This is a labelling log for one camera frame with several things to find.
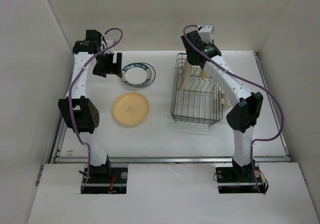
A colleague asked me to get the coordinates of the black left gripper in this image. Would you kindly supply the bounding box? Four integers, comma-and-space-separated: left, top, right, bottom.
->
94, 51, 122, 78

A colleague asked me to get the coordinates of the tan yellow plate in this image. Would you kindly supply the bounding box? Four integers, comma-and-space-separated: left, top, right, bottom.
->
200, 69, 208, 80

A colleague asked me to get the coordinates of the cream white plate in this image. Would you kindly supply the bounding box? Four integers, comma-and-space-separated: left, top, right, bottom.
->
180, 59, 193, 90

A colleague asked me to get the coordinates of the white blue-rimmed plate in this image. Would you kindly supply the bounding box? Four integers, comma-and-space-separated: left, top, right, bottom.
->
121, 62, 157, 88

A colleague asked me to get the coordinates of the metal wire dish rack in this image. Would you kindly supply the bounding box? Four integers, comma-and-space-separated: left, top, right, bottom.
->
170, 53, 223, 126

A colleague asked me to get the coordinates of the orange yellow plate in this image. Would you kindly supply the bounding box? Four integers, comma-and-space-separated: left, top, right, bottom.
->
112, 92, 151, 128

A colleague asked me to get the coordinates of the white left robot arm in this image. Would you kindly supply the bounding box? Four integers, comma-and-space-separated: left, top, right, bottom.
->
58, 29, 122, 183

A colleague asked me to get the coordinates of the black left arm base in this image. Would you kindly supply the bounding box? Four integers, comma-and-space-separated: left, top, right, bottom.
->
79, 167, 128, 195

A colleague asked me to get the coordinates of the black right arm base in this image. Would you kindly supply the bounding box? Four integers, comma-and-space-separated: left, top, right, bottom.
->
214, 166, 269, 194

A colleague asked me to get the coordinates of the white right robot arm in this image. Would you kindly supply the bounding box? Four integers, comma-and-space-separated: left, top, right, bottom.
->
181, 30, 264, 182

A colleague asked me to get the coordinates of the white plastic cutlery holder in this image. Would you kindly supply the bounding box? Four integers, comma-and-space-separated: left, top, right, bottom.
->
218, 88, 233, 110

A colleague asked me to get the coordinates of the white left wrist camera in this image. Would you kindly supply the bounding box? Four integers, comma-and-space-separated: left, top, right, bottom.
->
101, 36, 116, 55

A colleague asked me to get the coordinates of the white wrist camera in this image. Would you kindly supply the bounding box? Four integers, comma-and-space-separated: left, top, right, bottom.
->
198, 25, 215, 44
101, 36, 116, 55

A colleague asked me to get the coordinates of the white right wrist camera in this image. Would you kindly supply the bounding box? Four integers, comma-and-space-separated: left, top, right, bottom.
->
198, 25, 215, 44

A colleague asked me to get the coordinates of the aluminium right rail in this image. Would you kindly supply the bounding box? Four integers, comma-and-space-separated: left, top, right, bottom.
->
253, 52, 290, 157

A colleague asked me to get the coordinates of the aluminium front rail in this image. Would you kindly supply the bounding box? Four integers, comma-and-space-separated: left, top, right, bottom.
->
49, 155, 292, 164

